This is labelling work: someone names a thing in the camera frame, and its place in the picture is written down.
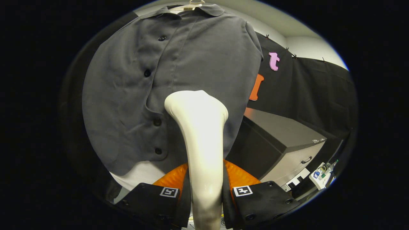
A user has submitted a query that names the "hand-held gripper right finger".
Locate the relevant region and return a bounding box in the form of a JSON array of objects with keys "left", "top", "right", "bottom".
[{"left": 223, "top": 160, "right": 301, "bottom": 229}]

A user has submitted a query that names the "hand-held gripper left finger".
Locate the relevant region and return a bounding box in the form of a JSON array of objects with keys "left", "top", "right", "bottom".
[{"left": 114, "top": 163, "right": 192, "bottom": 230}]

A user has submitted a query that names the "white garment steamer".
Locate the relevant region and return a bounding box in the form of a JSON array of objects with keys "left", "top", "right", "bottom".
[{"left": 164, "top": 90, "right": 229, "bottom": 230}]

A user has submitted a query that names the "grey button shirt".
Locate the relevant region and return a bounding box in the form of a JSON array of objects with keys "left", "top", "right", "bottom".
[{"left": 82, "top": 4, "right": 264, "bottom": 176}]

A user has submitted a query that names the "white mannequin torso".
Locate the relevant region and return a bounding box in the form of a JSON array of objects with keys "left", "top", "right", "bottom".
[{"left": 109, "top": 0, "right": 205, "bottom": 191}]

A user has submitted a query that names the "white side table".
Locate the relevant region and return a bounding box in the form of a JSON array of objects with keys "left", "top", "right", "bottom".
[{"left": 284, "top": 168, "right": 310, "bottom": 189}]

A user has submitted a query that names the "beige cabinet with dark top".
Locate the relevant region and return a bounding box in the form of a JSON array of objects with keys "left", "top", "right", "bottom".
[{"left": 225, "top": 107, "right": 327, "bottom": 187}]

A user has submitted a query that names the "white round table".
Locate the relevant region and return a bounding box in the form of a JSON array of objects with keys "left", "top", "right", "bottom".
[{"left": 309, "top": 162, "right": 336, "bottom": 190}]

